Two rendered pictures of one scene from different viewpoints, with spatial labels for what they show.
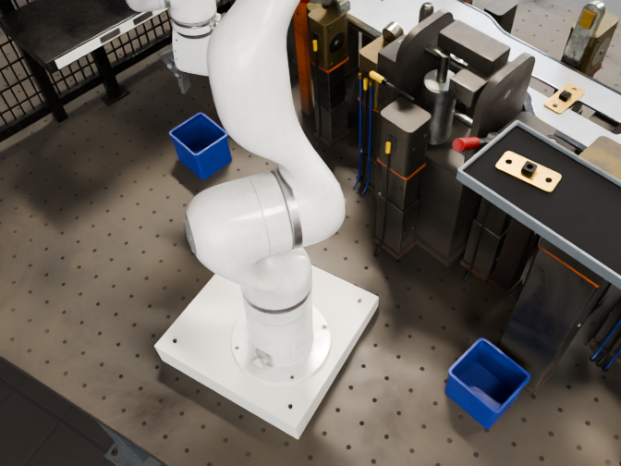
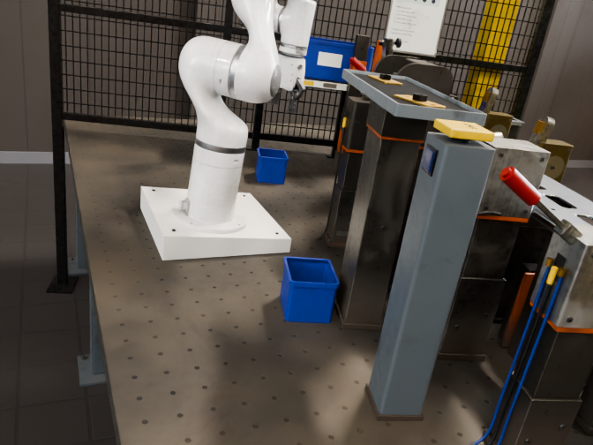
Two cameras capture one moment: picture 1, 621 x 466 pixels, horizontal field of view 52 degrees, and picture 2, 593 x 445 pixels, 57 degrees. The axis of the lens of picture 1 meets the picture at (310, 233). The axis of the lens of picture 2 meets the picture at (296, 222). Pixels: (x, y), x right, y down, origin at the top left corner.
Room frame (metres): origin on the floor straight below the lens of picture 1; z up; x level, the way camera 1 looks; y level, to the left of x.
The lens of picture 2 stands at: (-0.44, -0.71, 1.28)
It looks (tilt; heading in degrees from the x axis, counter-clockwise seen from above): 22 degrees down; 28
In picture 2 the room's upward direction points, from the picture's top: 8 degrees clockwise
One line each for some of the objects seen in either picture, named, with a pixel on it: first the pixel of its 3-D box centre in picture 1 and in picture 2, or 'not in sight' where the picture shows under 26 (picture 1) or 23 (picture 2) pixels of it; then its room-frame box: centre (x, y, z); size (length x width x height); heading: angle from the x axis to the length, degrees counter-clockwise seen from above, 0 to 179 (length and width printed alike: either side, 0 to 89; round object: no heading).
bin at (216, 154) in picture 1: (201, 146); (271, 165); (1.09, 0.24, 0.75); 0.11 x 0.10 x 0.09; 39
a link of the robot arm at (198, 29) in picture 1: (195, 18); (293, 49); (1.02, 0.17, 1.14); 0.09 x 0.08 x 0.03; 71
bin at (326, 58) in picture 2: not in sight; (328, 58); (1.42, 0.26, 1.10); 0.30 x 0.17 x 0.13; 121
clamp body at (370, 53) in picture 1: (374, 124); not in sight; (0.97, -0.16, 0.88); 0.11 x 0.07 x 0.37; 129
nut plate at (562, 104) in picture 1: (565, 96); not in sight; (0.87, -0.50, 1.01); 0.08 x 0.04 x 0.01; 129
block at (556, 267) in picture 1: (554, 305); (376, 215); (0.48, -0.38, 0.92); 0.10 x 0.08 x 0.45; 39
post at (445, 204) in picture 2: not in sight; (423, 286); (0.28, -0.55, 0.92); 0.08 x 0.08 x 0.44; 39
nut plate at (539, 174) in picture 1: (529, 169); (385, 77); (0.57, -0.31, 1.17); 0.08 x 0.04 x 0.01; 48
